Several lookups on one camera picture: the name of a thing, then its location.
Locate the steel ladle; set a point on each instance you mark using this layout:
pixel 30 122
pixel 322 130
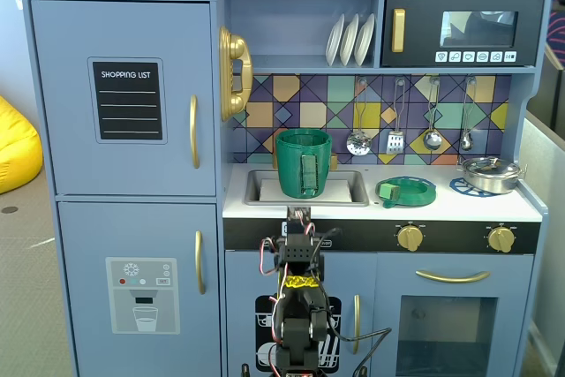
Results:
pixel 432 139

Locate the green printed round lid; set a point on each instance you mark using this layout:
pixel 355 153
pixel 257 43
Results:
pixel 415 193

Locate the blue shopping list cabinet door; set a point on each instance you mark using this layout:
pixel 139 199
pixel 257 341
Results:
pixel 66 165

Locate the gold stove knob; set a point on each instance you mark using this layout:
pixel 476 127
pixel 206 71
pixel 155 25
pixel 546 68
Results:
pixel 501 239
pixel 410 238

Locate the blue wooden toy kitchen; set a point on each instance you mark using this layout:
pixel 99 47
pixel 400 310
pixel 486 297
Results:
pixel 300 37

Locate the steel slotted spatula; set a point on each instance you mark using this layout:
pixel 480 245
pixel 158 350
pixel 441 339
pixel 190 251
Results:
pixel 395 143

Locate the gold toy faucet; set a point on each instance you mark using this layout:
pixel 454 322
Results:
pixel 334 161

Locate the blue oven door with window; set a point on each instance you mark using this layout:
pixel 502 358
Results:
pixel 388 306

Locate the steel skimmer spoon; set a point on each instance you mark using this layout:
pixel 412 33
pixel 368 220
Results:
pixel 359 144

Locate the round floor cap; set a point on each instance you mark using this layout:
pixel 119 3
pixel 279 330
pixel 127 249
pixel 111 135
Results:
pixel 9 209

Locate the blue round trivet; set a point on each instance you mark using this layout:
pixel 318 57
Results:
pixel 461 186

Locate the white toy plate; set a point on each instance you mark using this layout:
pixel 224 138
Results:
pixel 365 39
pixel 334 39
pixel 349 39

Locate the blue ice dispenser print door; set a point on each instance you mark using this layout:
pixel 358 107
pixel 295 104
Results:
pixel 88 227

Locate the blue dishwasher print door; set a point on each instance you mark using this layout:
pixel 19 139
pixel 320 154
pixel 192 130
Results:
pixel 238 275

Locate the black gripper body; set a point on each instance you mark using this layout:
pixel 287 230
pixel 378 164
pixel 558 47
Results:
pixel 298 215

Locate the gold toy telephone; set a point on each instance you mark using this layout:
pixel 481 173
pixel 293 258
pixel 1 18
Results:
pixel 234 50

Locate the grey rounded desk divider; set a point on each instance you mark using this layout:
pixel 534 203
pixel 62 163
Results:
pixel 545 218

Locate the yellow beanbag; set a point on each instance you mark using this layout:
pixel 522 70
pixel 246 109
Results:
pixel 17 152

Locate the steel toy pot with lid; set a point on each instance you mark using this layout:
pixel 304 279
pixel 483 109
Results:
pixel 490 176

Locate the green printed cup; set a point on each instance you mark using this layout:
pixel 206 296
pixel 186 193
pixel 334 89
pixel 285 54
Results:
pixel 291 160

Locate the grey toy sink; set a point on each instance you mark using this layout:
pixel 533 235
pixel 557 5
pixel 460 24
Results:
pixel 253 187

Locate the black toy microwave door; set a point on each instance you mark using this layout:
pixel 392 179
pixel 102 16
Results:
pixel 419 28

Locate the small camera circuit board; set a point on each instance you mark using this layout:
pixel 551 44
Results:
pixel 299 213

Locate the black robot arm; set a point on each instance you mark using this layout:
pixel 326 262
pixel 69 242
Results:
pixel 300 319

